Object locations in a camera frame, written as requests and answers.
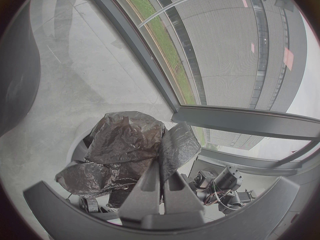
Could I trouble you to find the white trash bin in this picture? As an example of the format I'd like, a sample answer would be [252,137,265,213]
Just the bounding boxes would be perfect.
[67,121,93,165]

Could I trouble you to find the window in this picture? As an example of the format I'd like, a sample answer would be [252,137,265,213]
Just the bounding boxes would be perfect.
[82,0,320,184]

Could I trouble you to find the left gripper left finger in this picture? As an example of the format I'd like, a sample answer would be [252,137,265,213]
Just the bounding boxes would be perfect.
[118,160,161,220]

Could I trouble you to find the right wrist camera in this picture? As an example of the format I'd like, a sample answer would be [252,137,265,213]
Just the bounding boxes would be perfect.
[189,170,217,192]

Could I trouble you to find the black plastic bag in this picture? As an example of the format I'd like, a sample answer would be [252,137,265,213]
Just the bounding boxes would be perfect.
[55,111,201,208]

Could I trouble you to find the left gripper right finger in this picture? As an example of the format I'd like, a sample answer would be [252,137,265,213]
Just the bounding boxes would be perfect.
[163,171,205,217]

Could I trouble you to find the dark grey round chair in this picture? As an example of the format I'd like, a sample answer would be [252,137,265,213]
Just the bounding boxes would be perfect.
[0,0,42,137]

